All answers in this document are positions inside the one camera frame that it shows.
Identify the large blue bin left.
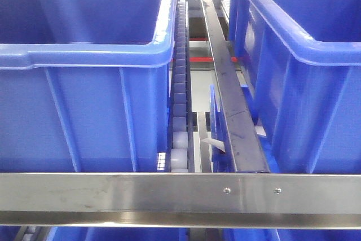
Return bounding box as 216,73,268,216
1,0,177,172

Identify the steel divider rail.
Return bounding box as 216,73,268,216
201,0,270,173

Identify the large blue bin right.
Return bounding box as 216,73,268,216
229,0,360,174

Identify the steel front rail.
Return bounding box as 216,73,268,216
1,173,360,229

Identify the large blue bin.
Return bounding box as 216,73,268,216
1,0,177,172
229,0,360,174

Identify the white roller track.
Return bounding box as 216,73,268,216
170,0,189,173

